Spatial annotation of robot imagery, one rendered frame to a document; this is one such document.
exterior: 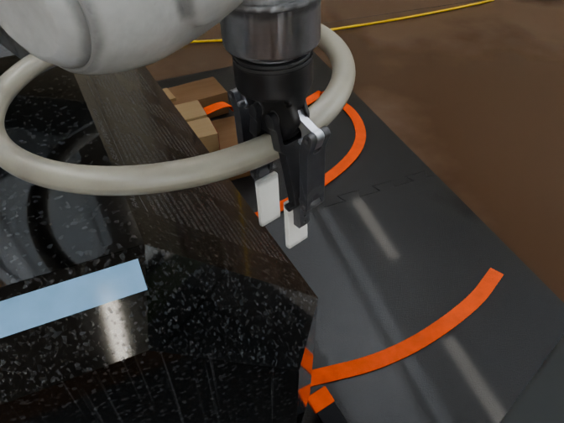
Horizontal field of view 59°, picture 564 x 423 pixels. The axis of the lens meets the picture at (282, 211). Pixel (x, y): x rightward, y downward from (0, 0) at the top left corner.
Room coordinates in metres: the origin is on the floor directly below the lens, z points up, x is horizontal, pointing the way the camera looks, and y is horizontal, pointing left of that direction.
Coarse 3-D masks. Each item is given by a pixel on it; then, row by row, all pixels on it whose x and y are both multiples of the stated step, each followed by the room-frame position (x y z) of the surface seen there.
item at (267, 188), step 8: (264, 176) 0.45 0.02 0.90; (272, 176) 0.45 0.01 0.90; (256, 184) 0.44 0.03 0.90; (264, 184) 0.44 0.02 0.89; (272, 184) 0.45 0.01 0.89; (256, 192) 0.44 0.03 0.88; (264, 192) 0.44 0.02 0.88; (272, 192) 0.44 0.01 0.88; (264, 200) 0.44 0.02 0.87; (272, 200) 0.44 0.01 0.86; (264, 208) 0.43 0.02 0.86; (272, 208) 0.44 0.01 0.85; (264, 216) 0.43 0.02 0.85; (272, 216) 0.44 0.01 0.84; (264, 224) 0.43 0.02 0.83
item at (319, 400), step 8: (320, 392) 0.58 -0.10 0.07; (328, 392) 0.58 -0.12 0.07; (312, 400) 0.56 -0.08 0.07; (320, 400) 0.56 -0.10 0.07; (328, 400) 0.56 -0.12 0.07; (312, 408) 0.54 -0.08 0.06; (320, 408) 0.54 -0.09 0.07; (328, 408) 0.55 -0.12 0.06; (336, 408) 0.55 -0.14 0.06; (320, 416) 0.53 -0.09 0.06; (328, 416) 0.53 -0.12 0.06; (336, 416) 0.53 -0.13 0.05
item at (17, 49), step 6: (0, 30) 0.72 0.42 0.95; (0, 36) 0.73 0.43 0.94; (6, 36) 0.72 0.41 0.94; (0, 42) 0.73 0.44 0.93; (6, 42) 0.72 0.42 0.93; (12, 42) 0.71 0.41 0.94; (6, 48) 0.73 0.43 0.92; (12, 48) 0.72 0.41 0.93; (18, 48) 0.70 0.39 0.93; (18, 54) 0.71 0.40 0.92; (24, 54) 0.70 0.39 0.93; (54, 66) 0.71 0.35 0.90
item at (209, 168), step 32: (32, 64) 0.66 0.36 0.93; (352, 64) 0.59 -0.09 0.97; (0, 96) 0.56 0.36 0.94; (320, 96) 0.51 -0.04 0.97; (0, 128) 0.48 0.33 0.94; (0, 160) 0.42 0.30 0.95; (32, 160) 0.40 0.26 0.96; (192, 160) 0.38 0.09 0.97; (224, 160) 0.39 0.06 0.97; (256, 160) 0.40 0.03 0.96; (96, 192) 0.37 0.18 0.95; (128, 192) 0.36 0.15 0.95; (160, 192) 0.37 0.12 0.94
